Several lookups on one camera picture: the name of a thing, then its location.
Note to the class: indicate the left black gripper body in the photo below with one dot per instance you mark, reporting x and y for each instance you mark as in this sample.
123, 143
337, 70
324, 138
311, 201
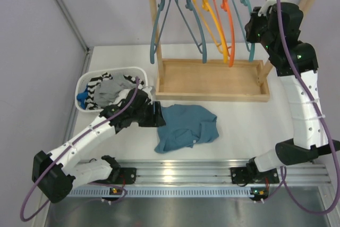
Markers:
154, 114

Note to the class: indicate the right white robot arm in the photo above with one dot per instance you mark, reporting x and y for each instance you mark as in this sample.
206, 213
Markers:
296, 66

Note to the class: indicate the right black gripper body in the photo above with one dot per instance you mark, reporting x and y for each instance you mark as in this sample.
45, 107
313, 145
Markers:
268, 37

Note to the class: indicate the grey garment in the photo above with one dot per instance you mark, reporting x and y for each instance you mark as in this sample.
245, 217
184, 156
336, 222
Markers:
108, 90

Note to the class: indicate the blue garment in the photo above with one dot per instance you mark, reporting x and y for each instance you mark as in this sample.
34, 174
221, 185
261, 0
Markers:
81, 98

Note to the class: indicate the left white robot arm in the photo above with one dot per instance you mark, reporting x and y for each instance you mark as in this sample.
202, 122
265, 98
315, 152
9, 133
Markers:
63, 169

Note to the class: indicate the aluminium mounting rail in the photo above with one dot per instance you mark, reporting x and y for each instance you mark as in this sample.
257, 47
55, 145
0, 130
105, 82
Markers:
184, 179

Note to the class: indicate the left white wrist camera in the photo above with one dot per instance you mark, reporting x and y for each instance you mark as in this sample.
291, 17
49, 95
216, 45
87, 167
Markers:
150, 91

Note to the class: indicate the wooden clothes rack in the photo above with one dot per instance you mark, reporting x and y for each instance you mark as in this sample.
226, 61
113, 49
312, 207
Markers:
220, 75

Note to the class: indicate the white plastic laundry basket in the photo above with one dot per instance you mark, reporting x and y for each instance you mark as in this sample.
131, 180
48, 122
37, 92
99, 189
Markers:
84, 79

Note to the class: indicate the black white striped garment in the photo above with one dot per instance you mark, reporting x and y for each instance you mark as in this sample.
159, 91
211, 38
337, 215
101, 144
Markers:
92, 85

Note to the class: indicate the teal blue tank top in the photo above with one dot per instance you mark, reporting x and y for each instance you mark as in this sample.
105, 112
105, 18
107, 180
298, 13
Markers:
186, 126

